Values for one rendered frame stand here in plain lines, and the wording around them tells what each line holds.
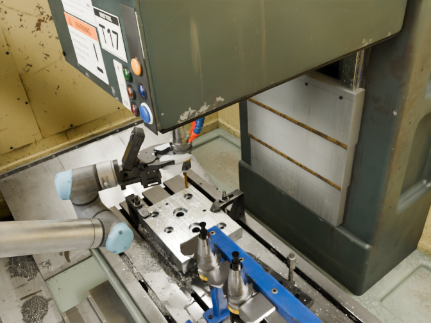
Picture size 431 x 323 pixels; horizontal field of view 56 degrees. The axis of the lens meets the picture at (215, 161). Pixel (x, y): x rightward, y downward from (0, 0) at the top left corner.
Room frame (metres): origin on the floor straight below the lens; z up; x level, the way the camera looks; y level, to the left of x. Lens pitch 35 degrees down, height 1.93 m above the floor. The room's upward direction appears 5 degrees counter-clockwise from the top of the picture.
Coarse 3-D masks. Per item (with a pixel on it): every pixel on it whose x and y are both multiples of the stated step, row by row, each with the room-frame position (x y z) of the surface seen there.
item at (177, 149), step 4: (188, 136) 0.97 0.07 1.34; (172, 140) 0.95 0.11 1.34; (172, 144) 0.94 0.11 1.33; (184, 144) 0.92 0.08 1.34; (188, 144) 0.92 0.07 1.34; (172, 148) 0.93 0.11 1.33; (176, 148) 0.92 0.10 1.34; (180, 148) 0.92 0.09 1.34; (184, 148) 0.92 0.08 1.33; (188, 148) 0.93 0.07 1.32; (192, 148) 0.94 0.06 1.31; (176, 152) 0.92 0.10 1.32; (180, 152) 0.92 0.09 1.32; (184, 152) 0.92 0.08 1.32; (188, 152) 0.92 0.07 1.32
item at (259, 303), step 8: (256, 296) 0.52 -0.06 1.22; (264, 296) 0.51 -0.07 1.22; (240, 304) 0.50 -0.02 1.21; (248, 304) 0.50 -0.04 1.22; (256, 304) 0.50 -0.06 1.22; (264, 304) 0.49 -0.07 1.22; (272, 304) 0.49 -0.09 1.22; (240, 312) 0.48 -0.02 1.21; (248, 312) 0.48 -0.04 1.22; (256, 312) 0.48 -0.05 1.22; (264, 312) 0.48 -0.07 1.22; (272, 312) 0.48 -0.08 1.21; (248, 320) 0.46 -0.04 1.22; (256, 320) 0.46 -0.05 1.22
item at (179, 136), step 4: (180, 128) 0.93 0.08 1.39; (184, 128) 0.94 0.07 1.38; (176, 132) 0.93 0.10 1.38; (180, 132) 0.93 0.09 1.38; (184, 132) 0.94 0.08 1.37; (176, 136) 0.93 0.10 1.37; (180, 136) 0.93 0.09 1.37; (184, 136) 0.93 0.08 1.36; (176, 140) 0.93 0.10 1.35; (180, 140) 0.93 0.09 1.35; (184, 140) 0.93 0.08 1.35; (188, 140) 0.94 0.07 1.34; (176, 144) 0.93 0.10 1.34; (180, 144) 0.92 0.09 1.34
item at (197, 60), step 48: (48, 0) 0.92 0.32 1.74; (96, 0) 0.68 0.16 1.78; (144, 0) 0.57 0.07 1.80; (192, 0) 0.61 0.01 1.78; (240, 0) 0.65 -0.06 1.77; (288, 0) 0.71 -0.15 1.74; (336, 0) 0.78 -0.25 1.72; (384, 0) 0.87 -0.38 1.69; (144, 48) 0.57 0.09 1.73; (192, 48) 0.60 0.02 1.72; (240, 48) 0.65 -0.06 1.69; (288, 48) 0.71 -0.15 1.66; (336, 48) 0.79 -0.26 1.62; (192, 96) 0.60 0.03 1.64; (240, 96) 0.65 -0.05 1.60
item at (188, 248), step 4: (196, 236) 0.70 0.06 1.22; (188, 240) 0.69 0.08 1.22; (192, 240) 0.69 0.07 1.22; (196, 240) 0.69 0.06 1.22; (180, 244) 0.68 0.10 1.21; (184, 244) 0.68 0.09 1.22; (188, 244) 0.68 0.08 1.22; (192, 244) 0.68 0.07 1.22; (196, 244) 0.67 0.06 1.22; (180, 248) 0.67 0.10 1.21; (184, 248) 0.67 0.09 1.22; (188, 248) 0.67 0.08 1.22; (192, 248) 0.66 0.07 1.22; (196, 248) 0.66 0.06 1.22; (180, 252) 0.66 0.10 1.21; (184, 252) 0.66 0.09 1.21; (188, 252) 0.65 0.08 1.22; (192, 252) 0.65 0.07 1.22; (188, 256) 0.64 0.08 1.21; (192, 256) 0.64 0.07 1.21
